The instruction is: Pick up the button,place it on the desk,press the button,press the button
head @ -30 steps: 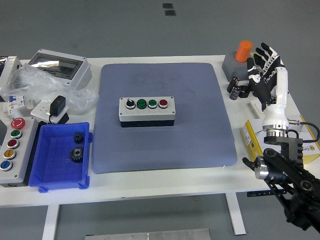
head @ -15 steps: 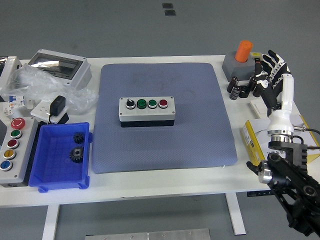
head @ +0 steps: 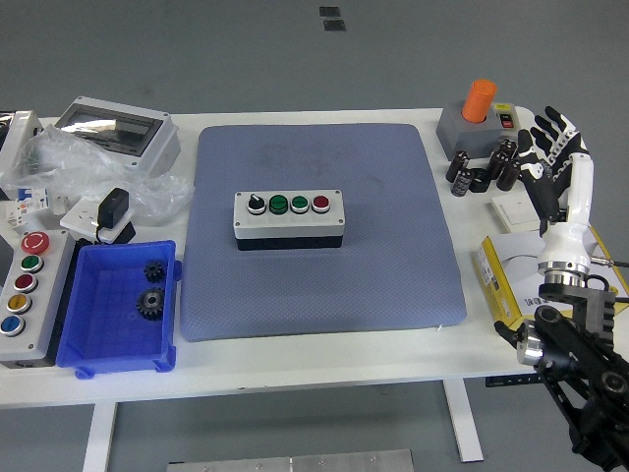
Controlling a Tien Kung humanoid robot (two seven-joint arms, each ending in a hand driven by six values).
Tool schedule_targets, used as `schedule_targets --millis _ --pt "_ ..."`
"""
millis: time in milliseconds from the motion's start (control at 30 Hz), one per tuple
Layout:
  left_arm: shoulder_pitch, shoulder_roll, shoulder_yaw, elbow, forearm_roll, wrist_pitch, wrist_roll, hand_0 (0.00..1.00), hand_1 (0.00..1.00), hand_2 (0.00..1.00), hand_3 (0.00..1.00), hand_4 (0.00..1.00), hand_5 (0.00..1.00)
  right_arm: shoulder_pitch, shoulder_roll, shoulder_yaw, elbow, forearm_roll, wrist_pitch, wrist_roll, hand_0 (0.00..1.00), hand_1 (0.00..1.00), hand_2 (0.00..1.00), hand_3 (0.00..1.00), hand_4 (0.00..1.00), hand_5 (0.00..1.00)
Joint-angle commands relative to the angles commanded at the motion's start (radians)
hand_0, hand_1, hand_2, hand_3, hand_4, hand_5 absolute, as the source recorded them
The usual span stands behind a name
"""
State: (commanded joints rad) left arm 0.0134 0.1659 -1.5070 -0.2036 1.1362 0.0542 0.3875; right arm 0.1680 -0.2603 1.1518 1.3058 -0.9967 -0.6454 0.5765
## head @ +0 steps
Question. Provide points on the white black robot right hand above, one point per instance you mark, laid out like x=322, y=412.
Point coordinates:
x=565, y=241

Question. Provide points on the grey four-button control box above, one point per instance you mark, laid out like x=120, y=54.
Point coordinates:
x=290, y=223

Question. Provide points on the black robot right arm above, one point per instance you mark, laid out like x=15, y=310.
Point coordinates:
x=589, y=344

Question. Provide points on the grey five-button control box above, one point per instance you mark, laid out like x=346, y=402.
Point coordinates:
x=44, y=305

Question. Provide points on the white yellow cardboard box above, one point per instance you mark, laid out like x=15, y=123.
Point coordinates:
x=511, y=265

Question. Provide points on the black capacitor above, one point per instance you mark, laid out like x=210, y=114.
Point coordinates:
x=498, y=166
x=509, y=176
x=463, y=183
x=457, y=166
x=508, y=147

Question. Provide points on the black table control panel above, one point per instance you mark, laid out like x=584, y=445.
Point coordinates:
x=511, y=381

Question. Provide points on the orange cylinder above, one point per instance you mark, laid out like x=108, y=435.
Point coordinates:
x=479, y=100

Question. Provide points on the white table leg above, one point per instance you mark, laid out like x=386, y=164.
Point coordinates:
x=464, y=423
x=99, y=437

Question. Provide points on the grey-blue table mat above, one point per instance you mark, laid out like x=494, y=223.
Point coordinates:
x=295, y=295

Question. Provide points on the black floor plate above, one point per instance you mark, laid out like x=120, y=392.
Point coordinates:
x=334, y=25
x=329, y=11

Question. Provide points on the silver metal plate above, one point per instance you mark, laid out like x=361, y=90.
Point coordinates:
x=290, y=462

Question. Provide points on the small black gear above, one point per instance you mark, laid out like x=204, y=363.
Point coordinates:
x=154, y=271

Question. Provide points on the large black gear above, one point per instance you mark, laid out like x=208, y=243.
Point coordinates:
x=151, y=304

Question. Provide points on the grey clear-lid distribution box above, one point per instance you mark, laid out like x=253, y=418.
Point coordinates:
x=152, y=147

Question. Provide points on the black power adapter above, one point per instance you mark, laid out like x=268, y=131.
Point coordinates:
x=113, y=209

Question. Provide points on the blue plastic bin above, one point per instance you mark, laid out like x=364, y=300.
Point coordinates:
x=113, y=339

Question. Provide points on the clear plastic bag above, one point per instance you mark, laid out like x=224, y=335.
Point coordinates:
x=78, y=162

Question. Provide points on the white blue circuit breaker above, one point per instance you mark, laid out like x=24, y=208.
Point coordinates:
x=32, y=197

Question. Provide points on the small white electrical component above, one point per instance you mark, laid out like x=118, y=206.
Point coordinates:
x=16, y=215

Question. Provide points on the white wall switch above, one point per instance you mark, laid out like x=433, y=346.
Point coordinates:
x=513, y=211

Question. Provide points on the grey switch base box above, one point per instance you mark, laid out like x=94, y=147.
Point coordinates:
x=467, y=135

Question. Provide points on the white wall socket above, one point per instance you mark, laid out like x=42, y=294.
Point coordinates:
x=78, y=216

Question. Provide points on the grey open enclosure box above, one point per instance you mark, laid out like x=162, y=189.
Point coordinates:
x=22, y=133

